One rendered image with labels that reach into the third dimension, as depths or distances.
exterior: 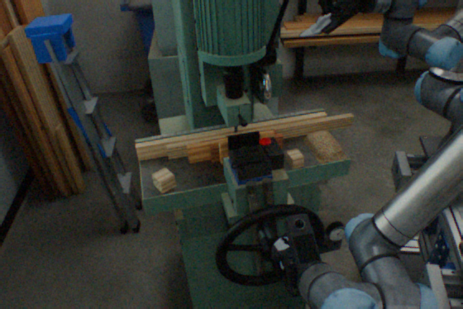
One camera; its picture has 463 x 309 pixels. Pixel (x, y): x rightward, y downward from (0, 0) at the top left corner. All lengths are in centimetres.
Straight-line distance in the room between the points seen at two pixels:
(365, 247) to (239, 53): 53
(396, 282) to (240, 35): 63
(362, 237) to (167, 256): 147
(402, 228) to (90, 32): 315
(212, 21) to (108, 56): 267
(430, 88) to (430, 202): 74
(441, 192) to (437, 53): 42
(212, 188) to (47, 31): 99
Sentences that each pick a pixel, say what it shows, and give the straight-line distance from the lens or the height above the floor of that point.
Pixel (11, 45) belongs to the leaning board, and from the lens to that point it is 220.
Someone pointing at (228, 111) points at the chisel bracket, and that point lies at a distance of 107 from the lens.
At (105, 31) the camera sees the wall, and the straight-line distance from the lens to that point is 350.
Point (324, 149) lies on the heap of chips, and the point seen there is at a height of 93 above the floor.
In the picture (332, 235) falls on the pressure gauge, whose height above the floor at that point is 66.
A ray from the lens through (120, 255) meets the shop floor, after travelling 215.
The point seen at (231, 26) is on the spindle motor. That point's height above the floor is 130.
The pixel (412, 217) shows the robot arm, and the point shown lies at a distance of 69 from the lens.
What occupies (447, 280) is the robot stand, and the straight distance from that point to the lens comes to 112.
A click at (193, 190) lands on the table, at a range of 105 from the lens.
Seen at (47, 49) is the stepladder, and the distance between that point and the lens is 174.
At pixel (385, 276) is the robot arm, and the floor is 106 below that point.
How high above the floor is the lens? 159
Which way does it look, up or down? 36 degrees down
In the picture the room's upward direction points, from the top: 3 degrees counter-clockwise
